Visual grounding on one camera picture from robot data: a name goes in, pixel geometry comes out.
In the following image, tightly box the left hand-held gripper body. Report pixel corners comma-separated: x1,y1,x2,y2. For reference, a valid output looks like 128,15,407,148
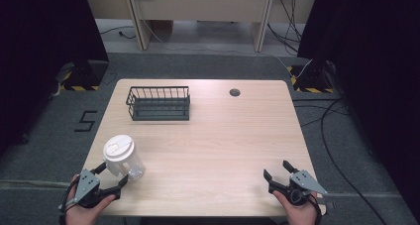
72,169,122,209

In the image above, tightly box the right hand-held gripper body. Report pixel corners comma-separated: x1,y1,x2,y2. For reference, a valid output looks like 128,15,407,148
268,169,329,207

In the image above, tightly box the white cup with lid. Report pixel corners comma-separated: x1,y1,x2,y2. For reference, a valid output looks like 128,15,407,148
102,134,146,181

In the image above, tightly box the dark wire basket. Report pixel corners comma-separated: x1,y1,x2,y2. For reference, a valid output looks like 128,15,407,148
125,85,192,122

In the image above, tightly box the person's left hand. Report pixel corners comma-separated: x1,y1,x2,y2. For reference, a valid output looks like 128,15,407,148
64,173,117,225

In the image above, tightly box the person's right hand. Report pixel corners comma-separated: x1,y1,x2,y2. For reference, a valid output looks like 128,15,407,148
271,189,327,225

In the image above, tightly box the black stand base striped tape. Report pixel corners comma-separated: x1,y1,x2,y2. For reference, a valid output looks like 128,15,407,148
286,59,337,94
54,59,110,92

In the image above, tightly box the black curtain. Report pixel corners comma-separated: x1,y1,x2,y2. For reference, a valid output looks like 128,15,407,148
0,0,110,158
296,0,420,219

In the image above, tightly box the beige wooden desk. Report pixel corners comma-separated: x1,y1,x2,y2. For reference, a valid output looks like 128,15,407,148
82,0,321,54

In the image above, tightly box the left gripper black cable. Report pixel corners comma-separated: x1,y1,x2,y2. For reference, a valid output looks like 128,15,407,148
57,177,81,225

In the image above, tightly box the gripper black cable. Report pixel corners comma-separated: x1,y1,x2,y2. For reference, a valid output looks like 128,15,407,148
309,192,324,225
57,177,81,225

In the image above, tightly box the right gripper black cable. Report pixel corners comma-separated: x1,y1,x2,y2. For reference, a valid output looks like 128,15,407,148
309,192,324,225

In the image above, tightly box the long black floor cable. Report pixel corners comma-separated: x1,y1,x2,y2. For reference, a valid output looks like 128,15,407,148
319,98,389,225

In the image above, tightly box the short black floor cable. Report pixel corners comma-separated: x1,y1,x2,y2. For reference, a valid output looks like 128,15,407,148
98,25,138,41

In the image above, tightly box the black cable bundle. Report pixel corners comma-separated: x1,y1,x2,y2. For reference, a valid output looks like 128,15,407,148
266,0,304,56

